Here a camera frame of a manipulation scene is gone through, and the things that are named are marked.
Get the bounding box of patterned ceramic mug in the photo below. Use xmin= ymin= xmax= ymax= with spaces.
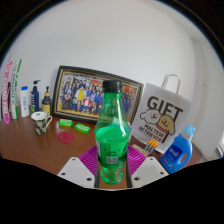
xmin=30 ymin=111 xmax=53 ymax=136

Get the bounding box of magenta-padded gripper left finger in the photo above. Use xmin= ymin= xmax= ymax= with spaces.
xmin=57 ymin=145 xmax=102 ymax=190

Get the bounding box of small beige patterned pack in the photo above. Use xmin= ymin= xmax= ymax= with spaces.
xmin=133 ymin=143 xmax=150 ymax=156

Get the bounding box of green plastic drink bottle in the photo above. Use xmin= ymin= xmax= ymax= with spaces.
xmin=93 ymin=79 xmax=132 ymax=185

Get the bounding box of white paper gift bag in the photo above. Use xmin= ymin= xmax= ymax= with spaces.
xmin=131 ymin=73 xmax=193 ymax=154

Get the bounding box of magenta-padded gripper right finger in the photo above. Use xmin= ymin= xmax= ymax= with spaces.
xmin=124 ymin=145 xmax=169 ymax=190

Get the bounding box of blue detergent bottle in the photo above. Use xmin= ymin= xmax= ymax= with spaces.
xmin=160 ymin=124 xmax=197 ymax=174

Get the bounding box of small green pack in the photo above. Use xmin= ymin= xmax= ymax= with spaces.
xmin=58 ymin=118 xmax=74 ymax=128
xmin=73 ymin=122 xmax=91 ymax=134

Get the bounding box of framed group picture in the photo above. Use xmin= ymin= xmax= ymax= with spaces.
xmin=52 ymin=65 xmax=144 ymax=126

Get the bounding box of brown pump bottle yellow label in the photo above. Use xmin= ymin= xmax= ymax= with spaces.
xmin=41 ymin=86 xmax=53 ymax=117

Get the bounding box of white lotion bottle blue cap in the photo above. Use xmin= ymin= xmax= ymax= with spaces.
xmin=19 ymin=85 xmax=31 ymax=118

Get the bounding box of dark blue pump bottle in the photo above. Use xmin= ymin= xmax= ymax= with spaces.
xmin=30 ymin=79 xmax=41 ymax=114

